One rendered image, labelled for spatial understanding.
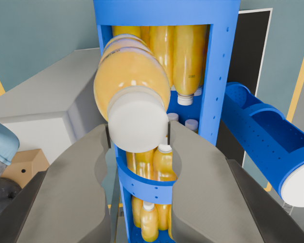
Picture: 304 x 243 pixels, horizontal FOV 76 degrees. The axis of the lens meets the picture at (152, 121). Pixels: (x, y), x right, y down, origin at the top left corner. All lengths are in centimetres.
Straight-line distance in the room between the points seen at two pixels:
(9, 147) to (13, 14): 148
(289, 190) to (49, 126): 90
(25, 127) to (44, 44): 123
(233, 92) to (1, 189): 150
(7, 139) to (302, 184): 97
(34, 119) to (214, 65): 41
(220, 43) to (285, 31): 154
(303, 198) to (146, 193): 74
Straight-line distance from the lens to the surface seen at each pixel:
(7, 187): 53
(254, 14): 159
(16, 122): 55
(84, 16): 160
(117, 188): 186
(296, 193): 104
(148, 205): 73
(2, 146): 35
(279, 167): 98
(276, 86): 202
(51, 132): 53
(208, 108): 40
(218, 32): 37
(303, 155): 97
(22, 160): 55
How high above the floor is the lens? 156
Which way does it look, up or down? 60 degrees down
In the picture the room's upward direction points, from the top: 174 degrees clockwise
